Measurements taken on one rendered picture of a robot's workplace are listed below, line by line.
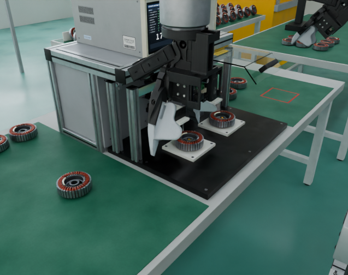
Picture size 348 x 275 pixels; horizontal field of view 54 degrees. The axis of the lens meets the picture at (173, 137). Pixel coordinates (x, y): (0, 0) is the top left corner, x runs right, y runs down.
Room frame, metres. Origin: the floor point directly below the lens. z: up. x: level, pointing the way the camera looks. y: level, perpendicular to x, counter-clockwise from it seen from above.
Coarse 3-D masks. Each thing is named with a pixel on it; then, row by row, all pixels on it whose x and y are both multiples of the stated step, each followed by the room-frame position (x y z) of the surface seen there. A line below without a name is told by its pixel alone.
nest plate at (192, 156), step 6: (168, 144) 1.15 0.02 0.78; (174, 144) 1.15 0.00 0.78; (204, 144) 1.15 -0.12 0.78; (210, 144) 1.15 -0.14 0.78; (168, 150) 1.11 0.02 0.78; (174, 150) 1.10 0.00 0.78; (180, 150) 1.10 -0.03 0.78; (198, 150) 1.10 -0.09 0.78; (204, 150) 1.10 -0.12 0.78; (180, 156) 1.07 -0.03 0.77; (186, 156) 1.06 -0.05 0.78; (192, 156) 1.06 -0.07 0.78; (198, 156) 1.06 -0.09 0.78
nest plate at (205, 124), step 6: (204, 120) 1.36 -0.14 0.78; (240, 120) 1.36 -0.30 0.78; (198, 126) 1.32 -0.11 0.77; (204, 126) 1.30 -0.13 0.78; (210, 126) 1.30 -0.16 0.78; (234, 126) 1.30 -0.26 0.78; (240, 126) 1.31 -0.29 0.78; (216, 132) 1.26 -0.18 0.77; (222, 132) 1.24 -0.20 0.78; (228, 132) 1.24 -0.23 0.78
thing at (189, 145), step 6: (186, 132) 1.18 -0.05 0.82; (192, 132) 1.18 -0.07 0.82; (180, 138) 1.13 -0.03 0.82; (186, 138) 1.15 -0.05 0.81; (192, 138) 1.15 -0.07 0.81; (198, 138) 1.13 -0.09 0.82; (180, 144) 1.10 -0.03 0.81; (186, 144) 1.09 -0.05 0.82; (192, 144) 1.10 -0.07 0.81; (198, 144) 1.10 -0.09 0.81; (186, 150) 1.09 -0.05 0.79; (192, 150) 1.09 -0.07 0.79
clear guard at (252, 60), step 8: (224, 48) 1.50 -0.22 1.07; (232, 48) 1.50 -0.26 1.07; (240, 48) 1.50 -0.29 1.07; (216, 56) 1.37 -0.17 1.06; (224, 56) 1.37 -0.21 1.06; (232, 56) 1.37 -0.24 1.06; (240, 56) 1.37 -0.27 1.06; (248, 56) 1.37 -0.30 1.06; (256, 56) 1.37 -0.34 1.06; (264, 56) 1.37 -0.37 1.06; (272, 56) 1.41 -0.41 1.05; (232, 64) 1.27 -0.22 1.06; (240, 64) 1.26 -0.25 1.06; (248, 64) 1.26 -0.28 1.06; (256, 64) 1.30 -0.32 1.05; (264, 64) 1.33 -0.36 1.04; (248, 72) 1.23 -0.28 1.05; (256, 72) 1.26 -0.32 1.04; (264, 72) 1.29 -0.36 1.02; (272, 72) 1.32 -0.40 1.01; (256, 80) 1.22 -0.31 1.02
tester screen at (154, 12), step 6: (150, 6) 1.18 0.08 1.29; (156, 6) 1.20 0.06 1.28; (150, 12) 1.18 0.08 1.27; (156, 12) 1.20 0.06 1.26; (150, 18) 1.18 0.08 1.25; (156, 18) 1.20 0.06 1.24; (150, 24) 1.18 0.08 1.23; (156, 24) 1.20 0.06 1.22; (150, 30) 1.18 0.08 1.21; (156, 30) 1.20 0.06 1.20; (150, 36) 1.18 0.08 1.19; (150, 42) 1.18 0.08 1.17; (156, 42) 1.20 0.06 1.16; (156, 48) 1.20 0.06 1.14
